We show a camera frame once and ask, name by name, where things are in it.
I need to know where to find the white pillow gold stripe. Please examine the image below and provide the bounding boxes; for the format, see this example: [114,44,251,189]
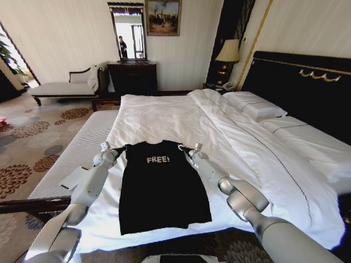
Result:
[222,91,288,121]

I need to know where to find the white duvet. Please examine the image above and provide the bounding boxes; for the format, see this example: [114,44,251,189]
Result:
[76,89,345,251]

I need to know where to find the white cloth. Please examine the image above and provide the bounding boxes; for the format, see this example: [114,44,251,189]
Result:
[87,65,100,91]

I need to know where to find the white chaise longue dark frame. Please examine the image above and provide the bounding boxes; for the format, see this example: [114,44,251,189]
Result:
[30,65,106,106]

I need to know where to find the dark framed wall mirror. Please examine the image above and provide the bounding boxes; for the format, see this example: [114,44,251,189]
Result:
[107,2,148,61]

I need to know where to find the dark wooden dresser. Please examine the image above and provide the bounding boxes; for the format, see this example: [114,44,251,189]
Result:
[106,60,158,96]

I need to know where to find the framed painting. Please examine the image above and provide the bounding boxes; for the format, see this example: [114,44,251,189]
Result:
[144,0,182,37]

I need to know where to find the black headboard gold ornament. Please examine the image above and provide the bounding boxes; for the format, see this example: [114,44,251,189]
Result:
[241,50,351,146]

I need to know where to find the person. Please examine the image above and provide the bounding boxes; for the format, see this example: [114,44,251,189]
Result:
[118,35,129,59]

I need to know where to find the black T-shirt FREE print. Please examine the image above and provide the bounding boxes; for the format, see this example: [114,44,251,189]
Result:
[118,139,213,236]

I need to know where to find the table lamp cream shade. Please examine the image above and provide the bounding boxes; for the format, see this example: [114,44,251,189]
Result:
[215,39,241,83]

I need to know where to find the white robot front shell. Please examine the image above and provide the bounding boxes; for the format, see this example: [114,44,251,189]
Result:
[141,253,213,263]

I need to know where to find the white flat pillow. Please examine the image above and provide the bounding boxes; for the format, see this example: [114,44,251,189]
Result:
[259,116,351,192]

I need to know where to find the dark nightstand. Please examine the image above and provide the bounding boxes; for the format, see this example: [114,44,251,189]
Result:
[202,81,234,92]

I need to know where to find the gold wall trim strip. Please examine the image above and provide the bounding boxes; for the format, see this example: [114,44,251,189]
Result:
[237,0,274,91]

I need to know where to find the white ribbed mattress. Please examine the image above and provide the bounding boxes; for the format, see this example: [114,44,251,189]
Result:
[27,109,120,201]

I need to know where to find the green potted plant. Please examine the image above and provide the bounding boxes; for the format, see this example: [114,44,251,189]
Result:
[0,32,27,77]

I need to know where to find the dark wooden bed frame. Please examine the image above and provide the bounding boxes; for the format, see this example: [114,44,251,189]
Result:
[0,196,72,217]

